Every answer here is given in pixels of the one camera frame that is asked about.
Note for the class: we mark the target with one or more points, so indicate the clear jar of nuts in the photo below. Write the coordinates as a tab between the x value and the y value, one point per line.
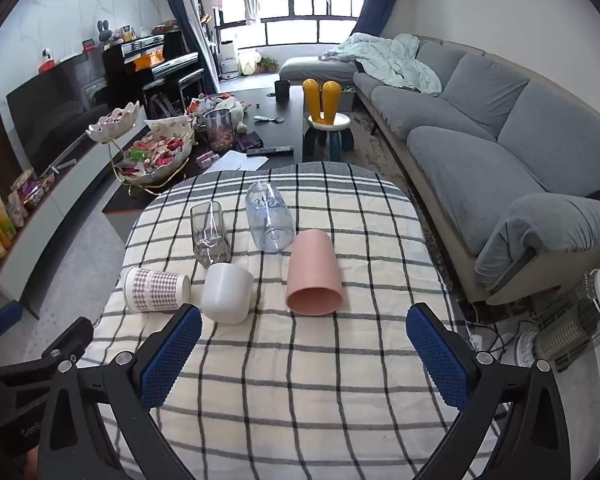
219	132

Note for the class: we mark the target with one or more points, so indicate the purple cloth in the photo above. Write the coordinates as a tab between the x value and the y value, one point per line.
250	139

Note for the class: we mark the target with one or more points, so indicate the tiered snack tray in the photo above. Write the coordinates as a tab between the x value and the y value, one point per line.
155	152

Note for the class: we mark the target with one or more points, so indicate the hanging white garment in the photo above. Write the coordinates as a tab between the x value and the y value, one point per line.
251	7

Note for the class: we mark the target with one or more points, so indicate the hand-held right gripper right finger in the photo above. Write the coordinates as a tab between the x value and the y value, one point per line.
437	360

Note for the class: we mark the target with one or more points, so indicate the white cup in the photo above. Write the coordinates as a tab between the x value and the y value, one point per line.
225	292

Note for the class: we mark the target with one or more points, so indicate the black remote control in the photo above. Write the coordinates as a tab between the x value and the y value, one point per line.
270	150

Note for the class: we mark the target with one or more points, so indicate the light green blanket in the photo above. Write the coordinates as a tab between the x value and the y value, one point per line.
380	57

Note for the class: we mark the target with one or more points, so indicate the checked paper cup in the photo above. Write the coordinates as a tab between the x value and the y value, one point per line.
152	290

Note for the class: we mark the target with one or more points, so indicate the black piano bench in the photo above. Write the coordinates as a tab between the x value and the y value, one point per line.
177	82

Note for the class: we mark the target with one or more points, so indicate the grey rabbit figure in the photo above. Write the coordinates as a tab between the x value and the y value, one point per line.
104	35

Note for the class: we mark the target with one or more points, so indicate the black mug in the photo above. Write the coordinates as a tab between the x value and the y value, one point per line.
282	89

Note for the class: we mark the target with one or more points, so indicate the pink cup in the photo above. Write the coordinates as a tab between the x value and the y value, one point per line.
312	270

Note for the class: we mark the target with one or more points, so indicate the black upright piano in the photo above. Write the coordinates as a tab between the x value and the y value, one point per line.
145	60

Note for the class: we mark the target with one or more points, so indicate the white round floor fan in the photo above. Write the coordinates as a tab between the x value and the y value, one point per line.
525	350

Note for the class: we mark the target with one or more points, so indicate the grey television cabinet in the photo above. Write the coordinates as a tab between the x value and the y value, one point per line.
75	185

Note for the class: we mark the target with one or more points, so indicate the white air purifier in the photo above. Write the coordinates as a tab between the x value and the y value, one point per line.
228	60

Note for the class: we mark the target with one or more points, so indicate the metal cage heater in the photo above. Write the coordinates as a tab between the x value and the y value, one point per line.
575	325

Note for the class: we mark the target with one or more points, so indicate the pale plush toy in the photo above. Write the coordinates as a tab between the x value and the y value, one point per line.
237	115

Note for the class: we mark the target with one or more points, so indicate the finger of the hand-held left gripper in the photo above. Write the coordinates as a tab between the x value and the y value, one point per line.
72	335

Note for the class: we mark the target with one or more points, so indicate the white paper sheets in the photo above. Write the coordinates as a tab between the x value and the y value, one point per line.
232	161

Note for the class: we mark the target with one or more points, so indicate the clear printed plastic cup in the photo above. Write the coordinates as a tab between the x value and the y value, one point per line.
270	220

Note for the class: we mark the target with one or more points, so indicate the checked tablecloth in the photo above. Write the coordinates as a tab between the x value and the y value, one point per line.
300	385

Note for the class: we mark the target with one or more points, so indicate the black television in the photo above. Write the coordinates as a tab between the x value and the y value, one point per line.
50	105

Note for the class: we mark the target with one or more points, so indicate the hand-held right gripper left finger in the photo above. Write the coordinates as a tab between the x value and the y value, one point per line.
170	355

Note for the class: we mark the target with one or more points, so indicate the mixed snack packets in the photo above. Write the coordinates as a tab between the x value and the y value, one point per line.
30	192

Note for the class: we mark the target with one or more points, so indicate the dark coffee table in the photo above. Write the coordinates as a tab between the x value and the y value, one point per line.
280	132

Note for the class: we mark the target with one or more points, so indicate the yellow rabbit-ear stool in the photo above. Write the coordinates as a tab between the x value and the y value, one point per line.
327	127

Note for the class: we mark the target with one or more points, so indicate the grey sofa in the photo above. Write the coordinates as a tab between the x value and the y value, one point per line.
480	110

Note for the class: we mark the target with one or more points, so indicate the clear drinking glass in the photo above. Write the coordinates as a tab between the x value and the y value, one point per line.
210	240

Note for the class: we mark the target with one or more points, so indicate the white camera on red base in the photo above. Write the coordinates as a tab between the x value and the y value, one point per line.
48	62

